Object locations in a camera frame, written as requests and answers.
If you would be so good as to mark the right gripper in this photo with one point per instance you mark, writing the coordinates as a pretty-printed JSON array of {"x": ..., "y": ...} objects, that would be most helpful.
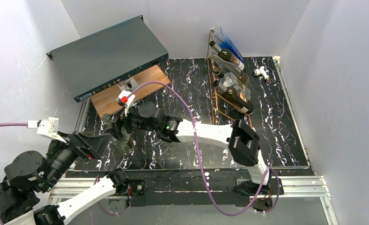
[{"x": 119, "y": 123}]

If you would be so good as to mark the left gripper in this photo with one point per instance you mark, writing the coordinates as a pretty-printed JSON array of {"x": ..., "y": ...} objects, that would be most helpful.
[{"x": 81, "y": 144}]

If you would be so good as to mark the clear round glass bottle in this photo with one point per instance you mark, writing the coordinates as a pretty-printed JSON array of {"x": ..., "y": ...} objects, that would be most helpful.
[{"x": 121, "y": 139}]

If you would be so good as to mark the clear tall glass bottle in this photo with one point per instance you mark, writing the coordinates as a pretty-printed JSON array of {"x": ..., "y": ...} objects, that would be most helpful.
[{"x": 230, "y": 67}]

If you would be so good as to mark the dark brown wine bottle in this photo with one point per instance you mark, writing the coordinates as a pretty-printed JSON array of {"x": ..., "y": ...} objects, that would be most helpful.
[{"x": 227, "y": 55}]

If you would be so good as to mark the blue glass bottle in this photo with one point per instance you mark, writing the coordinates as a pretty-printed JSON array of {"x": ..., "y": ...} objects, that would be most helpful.
[{"x": 219, "y": 36}]

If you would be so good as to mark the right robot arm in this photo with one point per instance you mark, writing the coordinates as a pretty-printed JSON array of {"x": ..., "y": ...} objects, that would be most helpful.
[{"x": 239, "y": 138}]

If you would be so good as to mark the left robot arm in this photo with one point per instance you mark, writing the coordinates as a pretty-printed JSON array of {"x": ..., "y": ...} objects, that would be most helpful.
[{"x": 31, "y": 173}]

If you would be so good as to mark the grey rack server box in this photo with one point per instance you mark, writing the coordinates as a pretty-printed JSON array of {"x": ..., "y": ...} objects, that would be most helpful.
[{"x": 98, "y": 61}]

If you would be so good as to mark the wooden board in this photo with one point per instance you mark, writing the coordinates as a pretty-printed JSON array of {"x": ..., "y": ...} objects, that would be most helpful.
[{"x": 106, "y": 100}]

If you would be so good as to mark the white pipe fitting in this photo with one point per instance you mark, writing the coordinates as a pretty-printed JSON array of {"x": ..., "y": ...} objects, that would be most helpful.
[{"x": 261, "y": 71}]

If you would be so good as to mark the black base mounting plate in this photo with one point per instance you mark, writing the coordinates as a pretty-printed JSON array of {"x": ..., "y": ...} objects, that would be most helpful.
[{"x": 191, "y": 187}]

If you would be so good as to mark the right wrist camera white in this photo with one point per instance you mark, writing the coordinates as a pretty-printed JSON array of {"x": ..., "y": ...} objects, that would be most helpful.
[{"x": 126, "y": 100}]

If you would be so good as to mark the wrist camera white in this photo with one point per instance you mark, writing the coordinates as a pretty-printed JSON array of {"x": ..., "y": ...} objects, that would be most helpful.
[
  {"x": 48, "y": 128},
  {"x": 126, "y": 100}
]

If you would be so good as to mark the metal bracket with knob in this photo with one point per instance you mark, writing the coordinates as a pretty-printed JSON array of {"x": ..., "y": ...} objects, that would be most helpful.
[{"x": 129, "y": 85}]

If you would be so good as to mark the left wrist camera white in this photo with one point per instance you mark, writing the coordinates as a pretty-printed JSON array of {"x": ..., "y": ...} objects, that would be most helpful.
[{"x": 48, "y": 128}]

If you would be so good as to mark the gold wire wine rack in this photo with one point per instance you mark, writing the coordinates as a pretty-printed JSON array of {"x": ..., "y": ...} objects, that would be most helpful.
[{"x": 223, "y": 108}]

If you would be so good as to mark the aluminium frame rail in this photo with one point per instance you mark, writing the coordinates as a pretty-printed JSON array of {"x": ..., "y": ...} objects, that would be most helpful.
[{"x": 293, "y": 186}]

